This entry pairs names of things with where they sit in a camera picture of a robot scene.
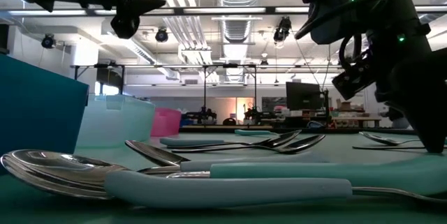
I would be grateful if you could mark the black computer monitor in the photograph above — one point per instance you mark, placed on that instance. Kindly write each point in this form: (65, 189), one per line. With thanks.
(302, 96)

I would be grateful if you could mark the hanging black camera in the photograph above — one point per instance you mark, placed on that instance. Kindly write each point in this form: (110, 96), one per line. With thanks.
(49, 41)
(161, 35)
(283, 30)

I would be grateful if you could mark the black table frame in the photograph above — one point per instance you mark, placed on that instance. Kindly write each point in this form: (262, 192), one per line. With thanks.
(314, 130)

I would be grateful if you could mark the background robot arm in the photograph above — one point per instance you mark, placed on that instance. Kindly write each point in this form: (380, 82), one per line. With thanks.
(202, 116)
(256, 115)

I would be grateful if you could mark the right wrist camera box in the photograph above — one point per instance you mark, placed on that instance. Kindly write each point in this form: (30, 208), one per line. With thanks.
(335, 11)

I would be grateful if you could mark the cardboard box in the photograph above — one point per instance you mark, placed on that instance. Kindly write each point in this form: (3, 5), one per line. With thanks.
(344, 106)

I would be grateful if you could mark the blue plastic bin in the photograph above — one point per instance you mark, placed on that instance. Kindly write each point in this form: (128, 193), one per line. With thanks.
(38, 112)

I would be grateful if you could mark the pink plastic bin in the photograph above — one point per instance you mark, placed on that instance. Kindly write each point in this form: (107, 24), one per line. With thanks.
(166, 123)

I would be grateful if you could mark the translucent plastic bin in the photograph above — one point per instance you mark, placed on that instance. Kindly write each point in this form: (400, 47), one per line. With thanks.
(115, 123)

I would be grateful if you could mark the silver round ventilation duct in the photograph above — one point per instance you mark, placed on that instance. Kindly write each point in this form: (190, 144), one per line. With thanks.
(237, 32)

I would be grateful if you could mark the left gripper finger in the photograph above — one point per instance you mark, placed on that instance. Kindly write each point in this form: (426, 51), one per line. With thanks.
(143, 4)

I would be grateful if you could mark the white ceiling pipes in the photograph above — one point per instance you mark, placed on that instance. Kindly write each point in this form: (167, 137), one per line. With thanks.
(176, 28)

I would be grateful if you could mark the long ceiling light strip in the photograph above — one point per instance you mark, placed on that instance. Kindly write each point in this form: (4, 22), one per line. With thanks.
(223, 9)

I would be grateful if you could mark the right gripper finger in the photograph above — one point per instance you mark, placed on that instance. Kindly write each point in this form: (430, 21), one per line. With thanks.
(396, 115)
(429, 105)

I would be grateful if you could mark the white rectangular ceiling duct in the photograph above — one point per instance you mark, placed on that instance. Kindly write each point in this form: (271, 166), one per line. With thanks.
(139, 51)

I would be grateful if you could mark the black background workstation frame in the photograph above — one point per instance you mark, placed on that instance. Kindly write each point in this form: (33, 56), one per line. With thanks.
(204, 88)

